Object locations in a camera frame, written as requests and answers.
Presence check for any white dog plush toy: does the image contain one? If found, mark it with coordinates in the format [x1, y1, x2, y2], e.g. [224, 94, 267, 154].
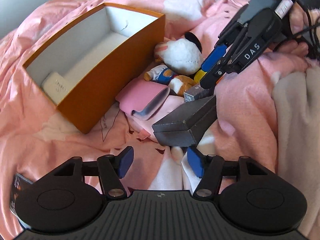
[154, 32, 203, 75]

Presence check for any brown white plush toy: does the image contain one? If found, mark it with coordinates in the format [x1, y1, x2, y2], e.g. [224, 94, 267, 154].
[144, 64, 208, 97]

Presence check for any dark booklet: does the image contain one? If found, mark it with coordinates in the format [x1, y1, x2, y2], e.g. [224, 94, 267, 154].
[9, 172, 34, 217]

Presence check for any dark grey box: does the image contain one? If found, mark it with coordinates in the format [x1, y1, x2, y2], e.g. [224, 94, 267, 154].
[152, 95, 217, 147]

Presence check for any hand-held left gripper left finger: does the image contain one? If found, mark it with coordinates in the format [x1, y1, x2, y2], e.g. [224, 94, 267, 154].
[51, 146, 134, 199]

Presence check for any pink printed blanket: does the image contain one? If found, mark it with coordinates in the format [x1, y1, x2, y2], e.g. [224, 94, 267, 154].
[0, 0, 320, 237]

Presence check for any white booklet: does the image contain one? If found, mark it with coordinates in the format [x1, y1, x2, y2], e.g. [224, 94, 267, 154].
[41, 72, 72, 105]

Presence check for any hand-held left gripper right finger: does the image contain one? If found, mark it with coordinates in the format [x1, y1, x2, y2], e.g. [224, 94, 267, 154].
[186, 146, 270, 200]

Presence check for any small silver box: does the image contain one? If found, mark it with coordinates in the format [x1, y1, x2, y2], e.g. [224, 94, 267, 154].
[184, 85, 215, 103]

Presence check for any orange cardboard box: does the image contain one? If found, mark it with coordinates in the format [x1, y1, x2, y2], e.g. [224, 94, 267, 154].
[22, 2, 166, 134]

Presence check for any white fluffy blanket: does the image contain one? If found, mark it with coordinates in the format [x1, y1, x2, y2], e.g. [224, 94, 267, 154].
[271, 67, 320, 230]

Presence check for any pink pouch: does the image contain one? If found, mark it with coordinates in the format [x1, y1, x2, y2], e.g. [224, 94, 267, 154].
[115, 79, 173, 122]

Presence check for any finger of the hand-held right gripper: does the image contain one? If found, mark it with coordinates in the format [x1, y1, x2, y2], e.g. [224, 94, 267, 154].
[199, 29, 253, 90]
[201, 20, 248, 72]

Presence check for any person's right hand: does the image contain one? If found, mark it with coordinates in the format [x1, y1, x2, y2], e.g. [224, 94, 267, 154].
[274, 4, 320, 59]

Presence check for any black cable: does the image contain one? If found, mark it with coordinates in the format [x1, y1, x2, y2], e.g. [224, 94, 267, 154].
[287, 0, 320, 60]

